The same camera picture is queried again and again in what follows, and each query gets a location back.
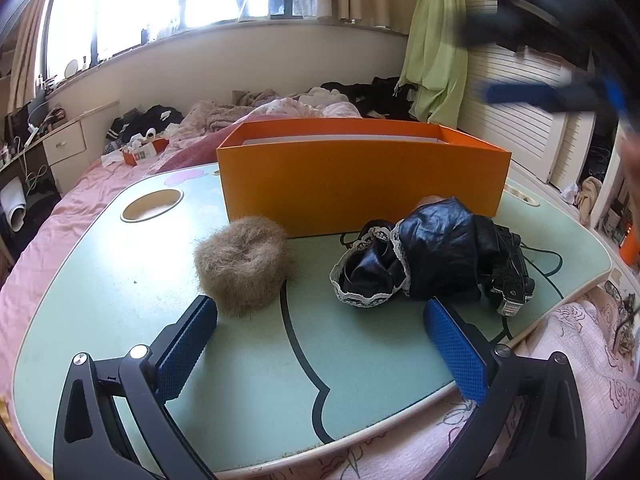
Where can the pile of black clothes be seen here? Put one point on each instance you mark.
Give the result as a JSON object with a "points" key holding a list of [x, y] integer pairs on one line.
{"points": [[145, 120], [370, 97]]}

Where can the small orange box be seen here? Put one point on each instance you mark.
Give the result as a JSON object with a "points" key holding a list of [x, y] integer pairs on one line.
{"points": [[145, 152]]}

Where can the white drawer cabinet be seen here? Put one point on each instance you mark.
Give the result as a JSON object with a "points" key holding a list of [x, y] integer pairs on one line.
{"points": [[70, 145]]}

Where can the white louvered wardrobe door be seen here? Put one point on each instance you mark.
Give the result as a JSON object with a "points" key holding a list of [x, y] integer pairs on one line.
{"points": [[530, 125]]}

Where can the orange cardboard box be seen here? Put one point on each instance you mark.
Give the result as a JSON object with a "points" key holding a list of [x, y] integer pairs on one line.
{"points": [[360, 180]]}

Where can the pink floral blanket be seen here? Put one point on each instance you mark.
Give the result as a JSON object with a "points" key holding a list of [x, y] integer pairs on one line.
{"points": [[590, 360]]}

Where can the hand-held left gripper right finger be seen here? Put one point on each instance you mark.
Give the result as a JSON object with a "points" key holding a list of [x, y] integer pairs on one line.
{"points": [[457, 350]]}

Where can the brown furry scrunchie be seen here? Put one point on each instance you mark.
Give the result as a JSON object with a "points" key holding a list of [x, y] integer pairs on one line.
{"points": [[240, 265]]}

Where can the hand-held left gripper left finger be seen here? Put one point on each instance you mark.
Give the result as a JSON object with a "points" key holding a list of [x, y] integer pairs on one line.
{"points": [[187, 340]]}

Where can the green hanging cloth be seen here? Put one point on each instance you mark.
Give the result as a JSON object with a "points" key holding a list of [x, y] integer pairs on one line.
{"points": [[437, 45]]}

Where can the crumpled pink quilt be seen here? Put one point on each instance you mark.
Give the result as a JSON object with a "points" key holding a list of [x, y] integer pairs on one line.
{"points": [[280, 110]]}

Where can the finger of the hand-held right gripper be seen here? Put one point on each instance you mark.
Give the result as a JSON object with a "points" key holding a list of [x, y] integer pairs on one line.
{"points": [[482, 27], [525, 92]]}

